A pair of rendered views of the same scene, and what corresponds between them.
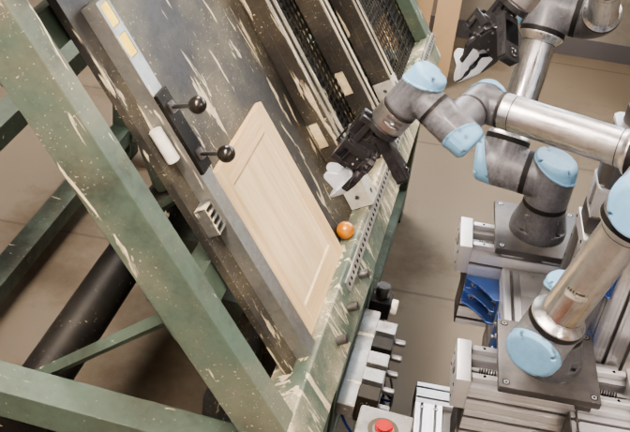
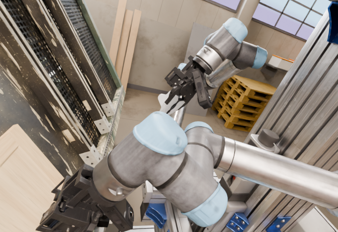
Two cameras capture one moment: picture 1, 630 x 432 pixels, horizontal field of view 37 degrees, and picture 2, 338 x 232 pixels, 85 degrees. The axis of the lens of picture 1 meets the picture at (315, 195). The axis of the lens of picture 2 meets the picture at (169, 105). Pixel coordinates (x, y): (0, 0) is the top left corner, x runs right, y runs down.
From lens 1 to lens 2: 1.58 m
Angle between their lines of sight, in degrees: 24
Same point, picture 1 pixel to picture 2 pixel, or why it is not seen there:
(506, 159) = not seen: hidden behind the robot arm
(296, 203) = (46, 188)
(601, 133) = (326, 182)
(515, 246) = not seen: hidden behind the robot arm
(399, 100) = (130, 165)
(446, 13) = (123, 80)
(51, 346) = not seen: outside the picture
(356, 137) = (72, 202)
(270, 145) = (23, 154)
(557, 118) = (281, 166)
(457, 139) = (207, 213)
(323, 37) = (76, 84)
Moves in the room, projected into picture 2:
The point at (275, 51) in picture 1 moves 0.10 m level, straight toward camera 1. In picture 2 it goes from (37, 89) to (32, 100)
